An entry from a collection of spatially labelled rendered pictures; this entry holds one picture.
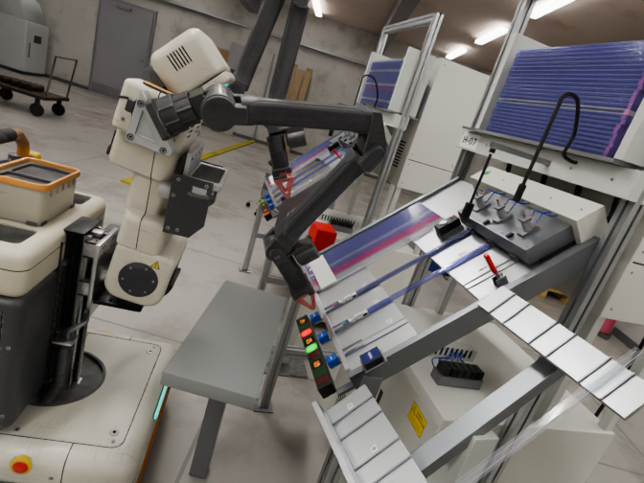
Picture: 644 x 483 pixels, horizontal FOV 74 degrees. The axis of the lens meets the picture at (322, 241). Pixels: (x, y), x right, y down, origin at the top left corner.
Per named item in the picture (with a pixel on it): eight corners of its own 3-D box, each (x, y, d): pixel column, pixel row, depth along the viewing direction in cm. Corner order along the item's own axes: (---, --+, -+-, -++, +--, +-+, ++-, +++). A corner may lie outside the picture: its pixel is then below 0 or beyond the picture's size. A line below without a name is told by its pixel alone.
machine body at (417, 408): (370, 575, 135) (444, 420, 117) (321, 414, 198) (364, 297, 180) (532, 568, 154) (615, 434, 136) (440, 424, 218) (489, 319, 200)
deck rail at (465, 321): (358, 394, 107) (349, 378, 104) (356, 389, 108) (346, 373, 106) (605, 258, 108) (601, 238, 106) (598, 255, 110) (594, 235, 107)
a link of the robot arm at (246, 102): (384, 99, 108) (398, 112, 100) (373, 149, 116) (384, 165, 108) (200, 81, 96) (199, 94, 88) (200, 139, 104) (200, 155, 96)
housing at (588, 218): (586, 265, 110) (576, 220, 104) (480, 210, 155) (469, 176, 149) (612, 250, 111) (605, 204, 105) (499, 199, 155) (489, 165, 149)
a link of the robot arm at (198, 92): (182, 93, 95) (181, 101, 91) (225, 77, 95) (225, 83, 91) (201, 130, 101) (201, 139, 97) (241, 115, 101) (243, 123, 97)
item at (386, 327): (356, 379, 107) (351, 371, 106) (307, 269, 167) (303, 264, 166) (423, 343, 108) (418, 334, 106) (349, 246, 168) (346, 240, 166)
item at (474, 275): (487, 315, 109) (481, 301, 107) (392, 229, 169) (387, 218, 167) (598, 254, 110) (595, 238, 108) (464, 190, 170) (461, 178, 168)
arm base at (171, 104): (156, 100, 99) (143, 101, 87) (189, 86, 98) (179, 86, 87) (173, 135, 102) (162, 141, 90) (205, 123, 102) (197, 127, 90)
